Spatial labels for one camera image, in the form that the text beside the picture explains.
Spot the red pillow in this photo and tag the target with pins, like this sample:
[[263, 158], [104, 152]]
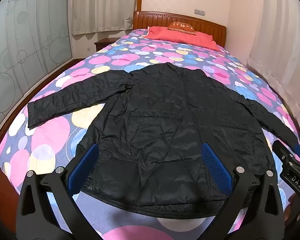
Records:
[[180, 38]]

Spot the floral circle-print bedsheet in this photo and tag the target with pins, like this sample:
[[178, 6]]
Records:
[[52, 135]]

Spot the small orange cushion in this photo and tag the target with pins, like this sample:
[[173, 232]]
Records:
[[181, 27]]

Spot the wooden headboard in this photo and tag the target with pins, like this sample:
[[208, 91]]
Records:
[[152, 18]]

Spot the black puffer jacket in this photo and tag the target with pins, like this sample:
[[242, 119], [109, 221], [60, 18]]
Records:
[[165, 117]]

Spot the cream window curtain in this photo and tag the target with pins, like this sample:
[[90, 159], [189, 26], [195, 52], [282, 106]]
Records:
[[102, 5]]

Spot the wooden nightstand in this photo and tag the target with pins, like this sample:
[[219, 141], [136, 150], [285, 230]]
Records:
[[103, 43]]

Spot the wooden bed frame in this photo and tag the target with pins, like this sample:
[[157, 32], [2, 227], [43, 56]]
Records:
[[2, 205]]

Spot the wall socket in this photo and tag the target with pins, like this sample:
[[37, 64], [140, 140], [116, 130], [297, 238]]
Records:
[[199, 11]]

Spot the frosted glass sliding door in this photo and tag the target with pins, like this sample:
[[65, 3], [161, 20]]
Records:
[[27, 42]]

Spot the cream wall-side curtain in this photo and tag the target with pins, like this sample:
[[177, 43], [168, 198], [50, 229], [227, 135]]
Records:
[[277, 55]]

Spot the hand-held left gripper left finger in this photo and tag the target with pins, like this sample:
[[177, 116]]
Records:
[[83, 165]]

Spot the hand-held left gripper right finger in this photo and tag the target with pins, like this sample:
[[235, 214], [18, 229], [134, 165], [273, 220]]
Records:
[[215, 165]]

